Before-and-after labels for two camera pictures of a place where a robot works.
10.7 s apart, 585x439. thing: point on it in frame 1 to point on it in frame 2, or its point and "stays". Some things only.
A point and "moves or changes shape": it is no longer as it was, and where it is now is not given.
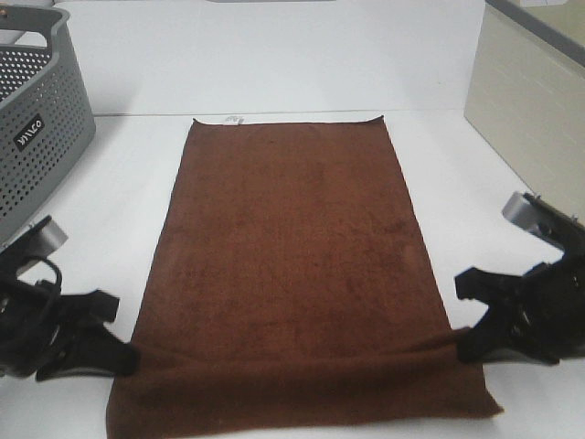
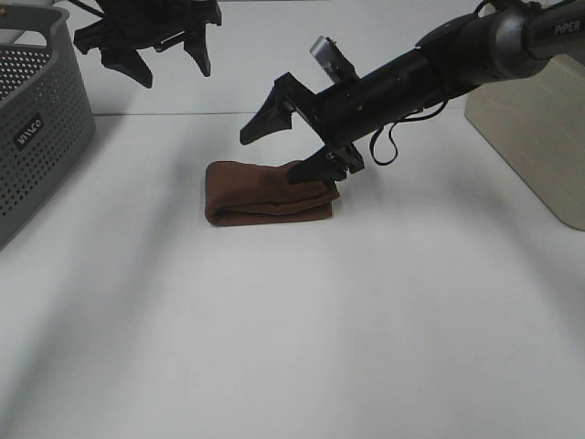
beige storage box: x=526 y=94 stays
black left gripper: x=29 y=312 to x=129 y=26
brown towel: x=292 y=291 moves or changes shape
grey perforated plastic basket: x=46 y=121 stays
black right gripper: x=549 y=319 to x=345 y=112
